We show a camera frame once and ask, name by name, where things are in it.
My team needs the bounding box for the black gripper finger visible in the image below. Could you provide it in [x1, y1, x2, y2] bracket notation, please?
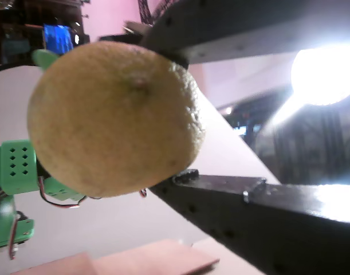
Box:
[148, 168, 350, 275]
[140, 0, 350, 65]

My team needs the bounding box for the bright round lamp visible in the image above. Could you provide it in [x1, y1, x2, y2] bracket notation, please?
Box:
[290, 42, 350, 107]

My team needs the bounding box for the blue lit screen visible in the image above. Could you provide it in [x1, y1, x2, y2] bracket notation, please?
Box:
[42, 24, 73, 55]

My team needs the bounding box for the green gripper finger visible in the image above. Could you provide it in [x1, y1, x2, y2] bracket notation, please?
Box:
[31, 49, 61, 71]

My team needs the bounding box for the wooden rover chassis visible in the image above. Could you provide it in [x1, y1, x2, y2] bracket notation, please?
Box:
[11, 239, 221, 275]

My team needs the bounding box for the yellow lemon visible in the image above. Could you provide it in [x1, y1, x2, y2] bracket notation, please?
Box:
[27, 40, 206, 199]

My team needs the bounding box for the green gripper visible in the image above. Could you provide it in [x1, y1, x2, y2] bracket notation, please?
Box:
[44, 176, 87, 202]

